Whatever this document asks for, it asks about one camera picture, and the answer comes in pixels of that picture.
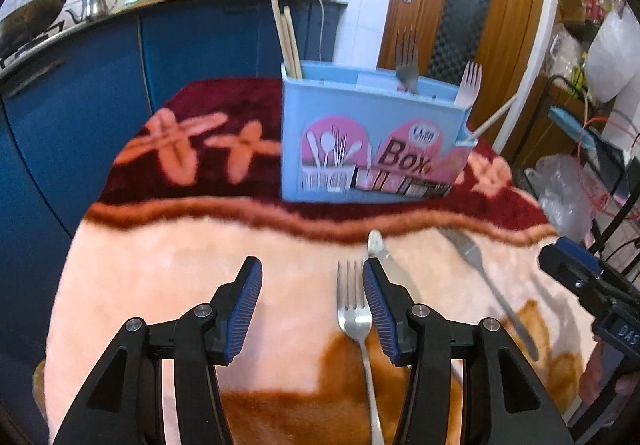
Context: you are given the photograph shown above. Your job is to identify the wooden door with glass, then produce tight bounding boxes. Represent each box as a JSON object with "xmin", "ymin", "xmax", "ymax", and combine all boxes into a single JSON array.
[{"xmin": 377, "ymin": 0, "xmax": 551, "ymax": 146}]

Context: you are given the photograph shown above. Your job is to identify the peach and maroon plush blanket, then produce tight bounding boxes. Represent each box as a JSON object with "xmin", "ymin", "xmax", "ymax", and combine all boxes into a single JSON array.
[{"xmin": 30, "ymin": 77, "xmax": 601, "ymax": 445}]

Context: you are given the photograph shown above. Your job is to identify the white power cable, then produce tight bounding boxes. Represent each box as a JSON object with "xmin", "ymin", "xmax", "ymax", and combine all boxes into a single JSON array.
[{"xmin": 312, "ymin": 0, "xmax": 328, "ymax": 63}]

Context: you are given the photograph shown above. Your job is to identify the blue base cabinets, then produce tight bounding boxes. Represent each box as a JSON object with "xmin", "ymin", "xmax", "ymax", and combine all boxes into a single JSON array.
[{"xmin": 0, "ymin": 0, "xmax": 346, "ymax": 376}]

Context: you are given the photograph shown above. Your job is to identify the clear plastic bag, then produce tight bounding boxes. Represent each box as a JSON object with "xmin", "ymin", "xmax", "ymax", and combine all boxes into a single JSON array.
[{"xmin": 530, "ymin": 155, "xmax": 601, "ymax": 246}]

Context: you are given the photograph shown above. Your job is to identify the cream-handled steel fork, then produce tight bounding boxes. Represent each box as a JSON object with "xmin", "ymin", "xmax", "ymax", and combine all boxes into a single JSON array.
[{"xmin": 394, "ymin": 26, "xmax": 422, "ymax": 96}]

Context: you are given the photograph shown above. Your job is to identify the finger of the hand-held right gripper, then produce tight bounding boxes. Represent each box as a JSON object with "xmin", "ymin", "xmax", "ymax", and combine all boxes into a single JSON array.
[{"xmin": 539, "ymin": 236, "xmax": 601, "ymax": 298}]

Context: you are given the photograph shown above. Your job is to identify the black metal rack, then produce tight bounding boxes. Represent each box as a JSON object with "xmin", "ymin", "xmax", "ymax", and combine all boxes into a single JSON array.
[{"xmin": 525, "ymin": 75, "xmax": 640, "ymax": 276}]

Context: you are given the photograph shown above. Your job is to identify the white-handled steel fork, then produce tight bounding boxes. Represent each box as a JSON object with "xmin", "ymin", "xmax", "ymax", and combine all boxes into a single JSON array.
[{"xmin": 454, "ymin": 62, "xmax": 483, "ymax": 110}]

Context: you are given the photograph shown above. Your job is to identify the white plastic bag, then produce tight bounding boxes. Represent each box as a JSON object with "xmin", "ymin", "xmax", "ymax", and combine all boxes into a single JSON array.
[{"xmin": 585, "ymin": 0, "xmax": 640, "ymax": 103}]

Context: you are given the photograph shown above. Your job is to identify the white chopstick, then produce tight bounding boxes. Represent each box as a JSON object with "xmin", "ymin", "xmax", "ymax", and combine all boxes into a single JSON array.
[{"xmin": 457, "ymin": 95, "xmax": 518, "ymax": 146}]

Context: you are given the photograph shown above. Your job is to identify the person's right hand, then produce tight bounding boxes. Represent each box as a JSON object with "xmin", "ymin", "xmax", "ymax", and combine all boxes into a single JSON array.
[{"xmin": 580, "ymin": 340, "xmax": 619, "ymax": 408}]

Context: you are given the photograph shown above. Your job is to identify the bamboo chopstick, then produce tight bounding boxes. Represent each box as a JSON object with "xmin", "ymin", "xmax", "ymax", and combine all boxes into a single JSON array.
[
  {"xmin": 283, "ymin": 6, "xmax": 304, "ymax": 80},
  {"xmin": 271, "ymin": 0, "xmax": 296, "ymax": 78}
]

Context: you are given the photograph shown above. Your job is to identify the light blue utensil box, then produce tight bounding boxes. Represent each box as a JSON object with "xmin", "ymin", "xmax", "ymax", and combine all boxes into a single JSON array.
[{"xmin": 280, "ymin": 62, "xmax": 481, "ymax": 203}]

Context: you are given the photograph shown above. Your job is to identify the red cable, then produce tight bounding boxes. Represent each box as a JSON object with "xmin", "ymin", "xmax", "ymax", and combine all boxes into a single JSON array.
[{"xmin": 575, "ymin": 117, "xmax": 640, "ymax": 220}]

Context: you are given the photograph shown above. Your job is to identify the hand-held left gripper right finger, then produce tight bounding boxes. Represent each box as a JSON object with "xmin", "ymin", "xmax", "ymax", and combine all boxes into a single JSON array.
[{"xmin": 361, "ymin": 256, "xmax": 573, "ymax": 445}]

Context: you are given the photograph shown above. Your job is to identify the steel teapot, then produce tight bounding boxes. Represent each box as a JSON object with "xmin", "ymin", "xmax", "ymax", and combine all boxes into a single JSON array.
[{"xmin": 65, "ymin": 0, "xmax": 119, "ymax": 23}]

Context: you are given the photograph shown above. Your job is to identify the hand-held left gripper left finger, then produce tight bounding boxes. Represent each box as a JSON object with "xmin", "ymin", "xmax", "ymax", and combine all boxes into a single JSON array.
[{"xmin": 52, "ymin": 256, "xmax": 264, "ymax": 445}]

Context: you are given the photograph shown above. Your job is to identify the gas stove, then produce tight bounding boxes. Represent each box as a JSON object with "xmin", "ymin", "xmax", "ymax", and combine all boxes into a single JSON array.
[{"xmin": 0, "ymin": 20, "xmax": 66, "ymax": 70}]

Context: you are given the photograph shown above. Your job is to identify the dark wok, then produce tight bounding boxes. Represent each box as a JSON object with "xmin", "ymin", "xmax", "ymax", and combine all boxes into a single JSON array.
[{"xmin": 0, "ymin": 0, "xmax": 135, "ymax": 58}]

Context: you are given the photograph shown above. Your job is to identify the blue packet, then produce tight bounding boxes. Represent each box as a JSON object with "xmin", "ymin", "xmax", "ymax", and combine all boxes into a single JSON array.
[{"xmin": 547, "ymin": 107, "xmax": 601, "ymax": 150}]

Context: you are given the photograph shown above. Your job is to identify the white-handled table knife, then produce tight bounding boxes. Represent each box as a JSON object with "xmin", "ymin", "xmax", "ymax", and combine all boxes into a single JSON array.
[{"xmin": 367, "ymin": 230, "xmax": 417, "ymax": 297}]

